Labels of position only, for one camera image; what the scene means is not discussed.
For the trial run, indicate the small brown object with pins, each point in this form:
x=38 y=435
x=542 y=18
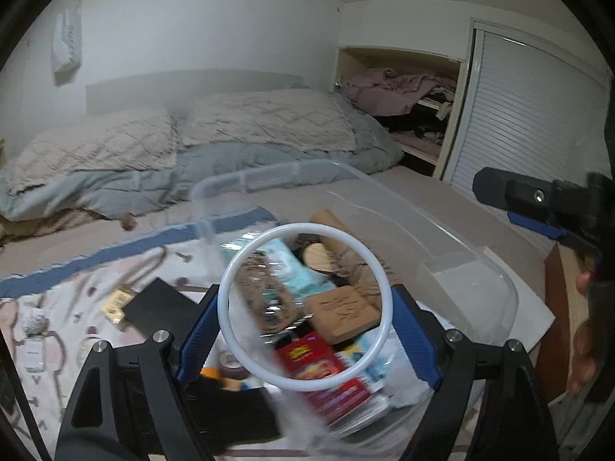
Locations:
x=128 y=222

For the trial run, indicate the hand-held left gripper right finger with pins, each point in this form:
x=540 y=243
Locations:
x=415 y=341

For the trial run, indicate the clear plastic storage bin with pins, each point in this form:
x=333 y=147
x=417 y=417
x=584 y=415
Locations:
x=461 y=307

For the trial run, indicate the printed pink white blanket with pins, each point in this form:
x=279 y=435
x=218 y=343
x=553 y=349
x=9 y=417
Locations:
x=72 y=297

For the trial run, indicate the beige quilted pillow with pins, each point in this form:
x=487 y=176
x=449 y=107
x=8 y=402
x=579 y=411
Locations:
x=96 y=149
x=264 y=115

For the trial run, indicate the dark clothes pile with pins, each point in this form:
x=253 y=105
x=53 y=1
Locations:
x=413 y=125

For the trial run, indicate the pink clothes pile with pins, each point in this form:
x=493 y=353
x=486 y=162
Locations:
x=384 y=86

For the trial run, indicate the grey duvet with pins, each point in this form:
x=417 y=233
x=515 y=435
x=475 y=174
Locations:
x=240 y=163

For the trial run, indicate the carved wooden block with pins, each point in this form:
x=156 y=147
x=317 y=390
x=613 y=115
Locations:
x=341 y=312

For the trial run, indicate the round light wooden piece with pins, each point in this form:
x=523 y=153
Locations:
x=319 y=259

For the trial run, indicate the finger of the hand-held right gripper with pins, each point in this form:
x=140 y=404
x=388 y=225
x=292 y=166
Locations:
x=538 y=225
x=504 y=192

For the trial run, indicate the brown wooden cabinet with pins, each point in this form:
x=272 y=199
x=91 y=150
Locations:
x=562 y=307

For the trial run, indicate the black flat pouch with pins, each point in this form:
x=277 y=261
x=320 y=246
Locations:
x=230 y=413

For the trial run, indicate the teal packet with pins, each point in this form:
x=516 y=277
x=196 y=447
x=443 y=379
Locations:
x=288 y=261

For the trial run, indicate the small pale yellow box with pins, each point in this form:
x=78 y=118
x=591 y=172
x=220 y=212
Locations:
x=115 y=303

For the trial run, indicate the small black box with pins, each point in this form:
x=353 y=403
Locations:
x=158 y=307

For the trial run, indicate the brown tape roll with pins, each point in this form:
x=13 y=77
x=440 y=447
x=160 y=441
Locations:
x=230 y=365

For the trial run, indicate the red packet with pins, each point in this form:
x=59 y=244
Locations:
x=322 y=374

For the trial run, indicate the white headboard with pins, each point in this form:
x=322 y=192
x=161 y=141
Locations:
x=192 y=86

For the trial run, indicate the twine spool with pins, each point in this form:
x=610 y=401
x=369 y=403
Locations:
x=355 y=264

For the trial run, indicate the white flat lid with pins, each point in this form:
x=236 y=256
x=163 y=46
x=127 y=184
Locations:
x=533 y=312

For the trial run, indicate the beige bed sheet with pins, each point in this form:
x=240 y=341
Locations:
x=432 y=201

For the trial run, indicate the brown fuzzy blanket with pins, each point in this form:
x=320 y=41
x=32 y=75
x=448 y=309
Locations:
x=48 y=225

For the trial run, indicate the wooden closet shelf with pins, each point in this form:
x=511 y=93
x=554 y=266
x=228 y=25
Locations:
x=451 y=120

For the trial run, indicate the white wall holder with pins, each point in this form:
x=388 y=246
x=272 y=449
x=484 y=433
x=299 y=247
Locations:
x=67 y=43

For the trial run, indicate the white clear packet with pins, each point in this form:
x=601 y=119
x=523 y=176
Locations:
x=36 y=355

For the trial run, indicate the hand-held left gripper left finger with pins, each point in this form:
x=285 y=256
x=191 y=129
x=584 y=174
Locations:
x=197 y=341

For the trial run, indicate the person's right hand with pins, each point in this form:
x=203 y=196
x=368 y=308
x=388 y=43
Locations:
x=581 y=355

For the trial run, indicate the white louvered door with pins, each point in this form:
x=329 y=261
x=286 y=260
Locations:
x=519 y=105

